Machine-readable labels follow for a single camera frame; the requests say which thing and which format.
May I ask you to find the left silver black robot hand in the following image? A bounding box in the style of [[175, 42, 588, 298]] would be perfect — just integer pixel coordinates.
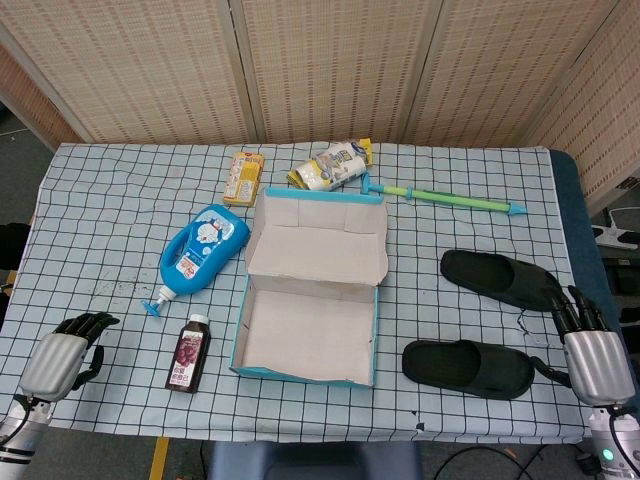
[[18, 311, 121, 403]]

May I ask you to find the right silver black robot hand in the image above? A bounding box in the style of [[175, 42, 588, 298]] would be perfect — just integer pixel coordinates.
[[530, 285, 639, 407]]

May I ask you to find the black slipper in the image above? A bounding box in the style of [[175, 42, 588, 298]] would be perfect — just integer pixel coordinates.
[[439, 249, 564, 312], [402, 339, 536, 400]]

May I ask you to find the blue cardboard shoe box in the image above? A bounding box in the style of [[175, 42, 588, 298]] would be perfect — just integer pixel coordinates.
[[228, 185, 390, 389]]

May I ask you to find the yellow snack box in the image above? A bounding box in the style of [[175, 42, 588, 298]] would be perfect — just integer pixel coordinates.
[[222, 149, 265, 208]]

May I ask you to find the black bulky object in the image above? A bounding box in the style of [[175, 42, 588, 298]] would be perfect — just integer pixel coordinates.
[[0, 222, 32, 271]]

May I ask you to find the white chair base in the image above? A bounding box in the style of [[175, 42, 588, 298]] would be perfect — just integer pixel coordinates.
[[592, 205, 640, 249]]

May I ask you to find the dark grape juice bottle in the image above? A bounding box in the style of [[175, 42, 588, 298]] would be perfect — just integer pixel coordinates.
[[164, 313, 211, 396]]

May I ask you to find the blue checkered tablecloth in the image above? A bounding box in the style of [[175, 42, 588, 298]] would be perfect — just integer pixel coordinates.
[[0, 142, 594, 446]]

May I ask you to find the blue cartoon pump bottle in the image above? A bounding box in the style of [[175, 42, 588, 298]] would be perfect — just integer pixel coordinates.
[[141, 203, 251, 319]]

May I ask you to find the green water squirter toy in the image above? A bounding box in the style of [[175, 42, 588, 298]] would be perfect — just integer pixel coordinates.
[[360, 172, 529, 217]]

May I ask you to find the blue seat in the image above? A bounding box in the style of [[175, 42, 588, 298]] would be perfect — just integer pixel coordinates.
[[207, 442, 424, 480]]

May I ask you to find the white yellow snack bag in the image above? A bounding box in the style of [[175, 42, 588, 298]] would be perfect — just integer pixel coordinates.
[[286, 139, 374, 192]]

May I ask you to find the woven bamboo folding screen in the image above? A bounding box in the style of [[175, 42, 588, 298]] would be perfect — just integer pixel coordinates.
[[0, 0, 640, 214]]

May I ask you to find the black floor cable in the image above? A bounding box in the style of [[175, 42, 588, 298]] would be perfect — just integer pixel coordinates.
[[434, 444, 591, 480]]

